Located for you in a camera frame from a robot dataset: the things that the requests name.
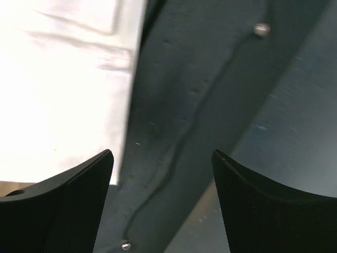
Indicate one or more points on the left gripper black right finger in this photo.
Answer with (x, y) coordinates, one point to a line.
(262, 215)

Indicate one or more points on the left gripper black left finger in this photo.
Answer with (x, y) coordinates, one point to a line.
(59, 214)

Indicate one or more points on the white t shirt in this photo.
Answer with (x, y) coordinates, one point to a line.
(67, 70)

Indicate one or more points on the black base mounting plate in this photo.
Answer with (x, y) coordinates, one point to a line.
(204, 70)

